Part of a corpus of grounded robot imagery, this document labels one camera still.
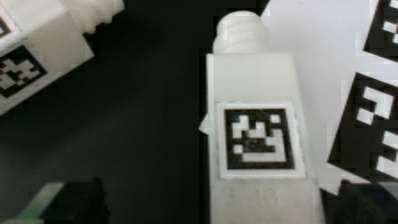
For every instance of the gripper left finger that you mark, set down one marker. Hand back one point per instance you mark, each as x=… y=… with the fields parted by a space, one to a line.
x=69 y=203

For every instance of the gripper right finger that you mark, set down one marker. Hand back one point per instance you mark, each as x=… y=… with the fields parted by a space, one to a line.
x=369 y=203

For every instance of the white table leg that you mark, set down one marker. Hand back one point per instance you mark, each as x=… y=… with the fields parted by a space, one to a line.
x=44 y=45
x=264 y=186

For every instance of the printed marker sheet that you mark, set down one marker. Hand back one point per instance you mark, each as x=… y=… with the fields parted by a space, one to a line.
x=340 y=35

